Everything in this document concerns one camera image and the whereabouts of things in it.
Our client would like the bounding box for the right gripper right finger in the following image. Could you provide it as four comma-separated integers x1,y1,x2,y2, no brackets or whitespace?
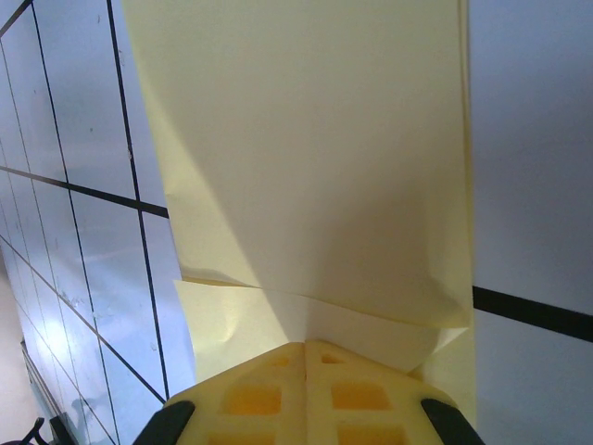
305,338,483,445

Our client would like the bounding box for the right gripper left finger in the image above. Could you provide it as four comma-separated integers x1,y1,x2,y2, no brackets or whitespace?
147,340,307,445

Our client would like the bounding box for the yellow paper sheet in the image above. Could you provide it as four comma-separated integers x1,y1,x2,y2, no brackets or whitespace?
120,0,478,418

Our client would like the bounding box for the white grid mat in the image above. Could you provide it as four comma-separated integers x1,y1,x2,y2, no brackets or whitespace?
0,0,593,445

